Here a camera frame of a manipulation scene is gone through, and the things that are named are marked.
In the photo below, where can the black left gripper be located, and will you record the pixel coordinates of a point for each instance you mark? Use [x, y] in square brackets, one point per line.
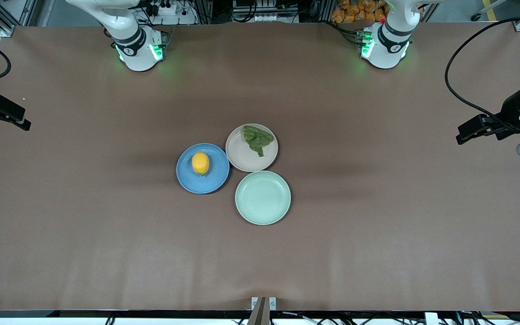
[509, 113]

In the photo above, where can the yellow lemon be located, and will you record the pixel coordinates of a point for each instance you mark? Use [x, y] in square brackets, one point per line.
[200, 163]

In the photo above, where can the green lettuce leaf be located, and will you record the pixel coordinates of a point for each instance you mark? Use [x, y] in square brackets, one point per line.
[256, 139]

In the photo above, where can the brown table cover sheet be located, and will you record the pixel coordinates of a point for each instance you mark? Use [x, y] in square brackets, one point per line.
[106, 253]

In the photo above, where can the orange snack bag pile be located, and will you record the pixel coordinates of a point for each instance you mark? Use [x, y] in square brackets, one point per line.
[355, 11]

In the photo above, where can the white power strip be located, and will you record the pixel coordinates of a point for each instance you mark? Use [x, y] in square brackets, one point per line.
[163, 8]

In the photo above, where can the blue plate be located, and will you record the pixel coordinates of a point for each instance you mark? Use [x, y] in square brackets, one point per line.
[197, 180]

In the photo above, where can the light green plate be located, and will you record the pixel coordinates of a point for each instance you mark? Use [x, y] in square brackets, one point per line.
[262, 197]

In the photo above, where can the beige plate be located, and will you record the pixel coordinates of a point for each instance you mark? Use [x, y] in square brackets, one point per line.
[242, 155]

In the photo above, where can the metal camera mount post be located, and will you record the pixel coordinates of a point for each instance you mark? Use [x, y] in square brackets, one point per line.
[262, 309]

